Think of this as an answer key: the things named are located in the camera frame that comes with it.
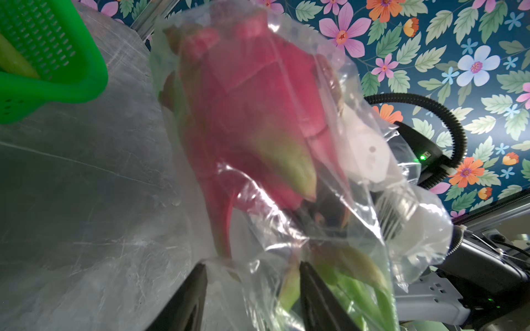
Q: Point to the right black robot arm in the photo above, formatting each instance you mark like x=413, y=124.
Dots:
x=483, y=284

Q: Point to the green plastic basket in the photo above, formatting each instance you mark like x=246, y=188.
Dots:
x=53, y=38

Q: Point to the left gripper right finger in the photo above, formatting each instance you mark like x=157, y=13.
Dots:
x=320, y=309

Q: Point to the pink dragon fruit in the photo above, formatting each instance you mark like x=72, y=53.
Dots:
x=256, y=124
x=13, y=62

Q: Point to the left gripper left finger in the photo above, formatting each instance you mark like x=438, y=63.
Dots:
x=184, y=311

